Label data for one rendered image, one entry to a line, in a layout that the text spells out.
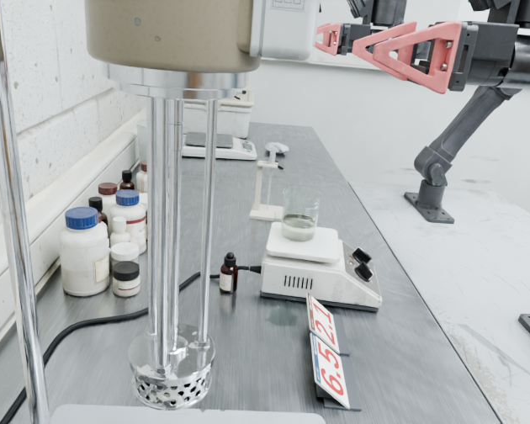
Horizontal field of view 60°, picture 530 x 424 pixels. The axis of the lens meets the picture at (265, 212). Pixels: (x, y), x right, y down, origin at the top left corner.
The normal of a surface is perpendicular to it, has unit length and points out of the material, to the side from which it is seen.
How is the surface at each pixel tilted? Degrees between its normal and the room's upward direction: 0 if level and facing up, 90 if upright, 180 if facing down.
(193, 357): 0
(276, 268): 90
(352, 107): 90
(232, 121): 94
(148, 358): 0
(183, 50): 90
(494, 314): 0
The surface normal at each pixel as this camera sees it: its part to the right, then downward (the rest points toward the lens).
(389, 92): 0.04, 0.38
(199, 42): 0.41, 0.38
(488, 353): 0.09, -0.92
